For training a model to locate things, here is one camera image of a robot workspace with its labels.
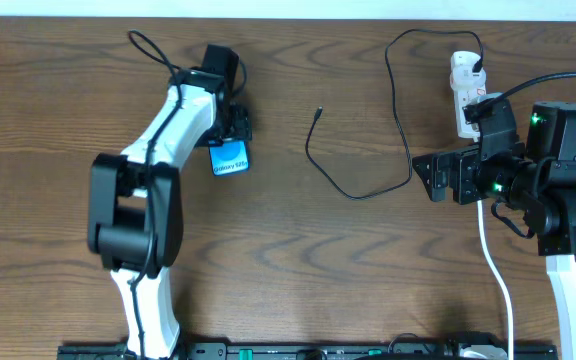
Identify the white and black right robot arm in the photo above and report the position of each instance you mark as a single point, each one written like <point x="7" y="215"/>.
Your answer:
<point x="536" y="177"/>

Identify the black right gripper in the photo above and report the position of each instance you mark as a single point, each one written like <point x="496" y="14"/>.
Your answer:
<point x="464" y="162"/>

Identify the blue screen Galaxy smartphone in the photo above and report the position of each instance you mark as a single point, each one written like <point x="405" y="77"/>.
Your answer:
<point x="230" y="158"/>

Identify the white USB charger plug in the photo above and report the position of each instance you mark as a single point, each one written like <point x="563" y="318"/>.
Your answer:
<point x="467" y="71"/>

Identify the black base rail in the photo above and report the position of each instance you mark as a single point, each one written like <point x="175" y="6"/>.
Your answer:
<point x="406" y="349"/>

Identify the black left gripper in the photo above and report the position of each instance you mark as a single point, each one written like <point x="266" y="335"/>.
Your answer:
<point x="243" y="129"/>

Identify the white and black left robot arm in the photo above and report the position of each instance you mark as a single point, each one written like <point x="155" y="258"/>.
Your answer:
<point x="135" y="218"/>

